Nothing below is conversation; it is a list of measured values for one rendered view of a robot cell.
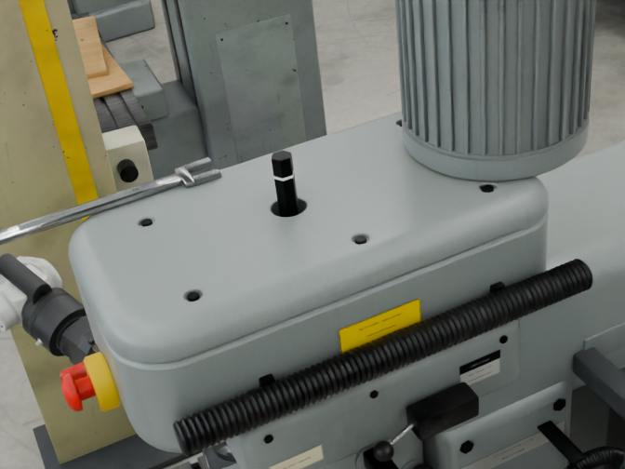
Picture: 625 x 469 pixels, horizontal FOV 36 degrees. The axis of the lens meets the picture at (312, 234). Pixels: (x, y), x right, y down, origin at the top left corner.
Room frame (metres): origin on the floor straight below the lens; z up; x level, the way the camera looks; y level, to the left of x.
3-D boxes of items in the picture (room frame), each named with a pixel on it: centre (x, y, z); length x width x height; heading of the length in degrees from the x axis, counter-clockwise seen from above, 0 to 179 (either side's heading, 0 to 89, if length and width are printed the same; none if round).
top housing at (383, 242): (0.84, 0.01, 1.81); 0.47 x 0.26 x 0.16; 111
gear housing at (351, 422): (0.85, -0.02, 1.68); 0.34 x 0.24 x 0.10; 111
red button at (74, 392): (0.74, 0.26, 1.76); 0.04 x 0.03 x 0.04; 21
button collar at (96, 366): (0.75, 0.24, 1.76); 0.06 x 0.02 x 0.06; 21
